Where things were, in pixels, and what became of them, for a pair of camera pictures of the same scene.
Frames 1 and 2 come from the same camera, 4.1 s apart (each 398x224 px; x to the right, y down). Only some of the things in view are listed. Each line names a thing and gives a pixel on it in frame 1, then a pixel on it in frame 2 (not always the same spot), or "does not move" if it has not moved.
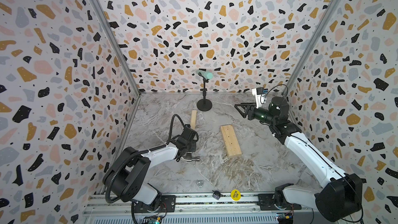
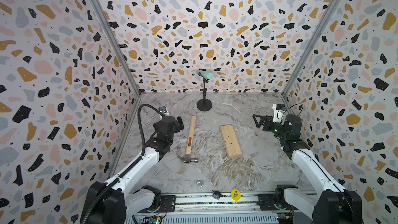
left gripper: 195,145 → 179,127
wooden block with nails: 231,142 does not move
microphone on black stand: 204,105 does not move
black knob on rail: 217,194 does not move
